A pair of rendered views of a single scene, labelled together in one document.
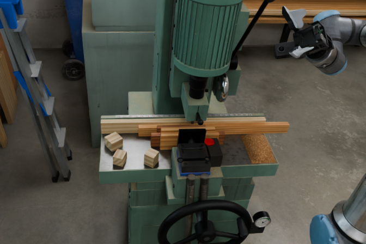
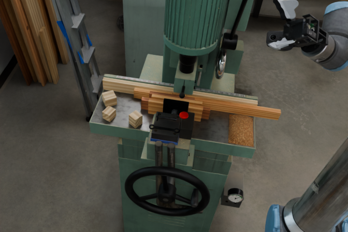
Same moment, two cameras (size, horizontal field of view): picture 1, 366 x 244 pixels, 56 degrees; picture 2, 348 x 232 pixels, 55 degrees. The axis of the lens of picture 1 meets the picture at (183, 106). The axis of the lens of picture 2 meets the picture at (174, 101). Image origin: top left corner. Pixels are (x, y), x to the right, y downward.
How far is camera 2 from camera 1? 0.29 m
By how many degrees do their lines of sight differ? 15
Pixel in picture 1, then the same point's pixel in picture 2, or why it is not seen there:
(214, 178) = (180, 149)
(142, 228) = not seen: hidden behind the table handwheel
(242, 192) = (219, 167)
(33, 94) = (72, 43)
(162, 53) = not seen: hidden behind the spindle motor
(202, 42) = (182, 22)
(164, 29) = not seen: hidden behind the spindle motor
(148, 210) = (133, 163)
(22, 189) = (61, 122)
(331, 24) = (340, 17)
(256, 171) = (232, 150)
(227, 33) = (208, 16)
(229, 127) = (218, 104)
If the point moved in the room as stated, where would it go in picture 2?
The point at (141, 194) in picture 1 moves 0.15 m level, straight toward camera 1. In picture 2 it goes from (126, 148) to (113, 182)
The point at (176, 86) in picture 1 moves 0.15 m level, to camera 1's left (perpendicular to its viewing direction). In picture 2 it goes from (174, 58) to (138, 47)
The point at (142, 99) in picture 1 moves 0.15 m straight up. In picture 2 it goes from (157, 63) to (159, 38)
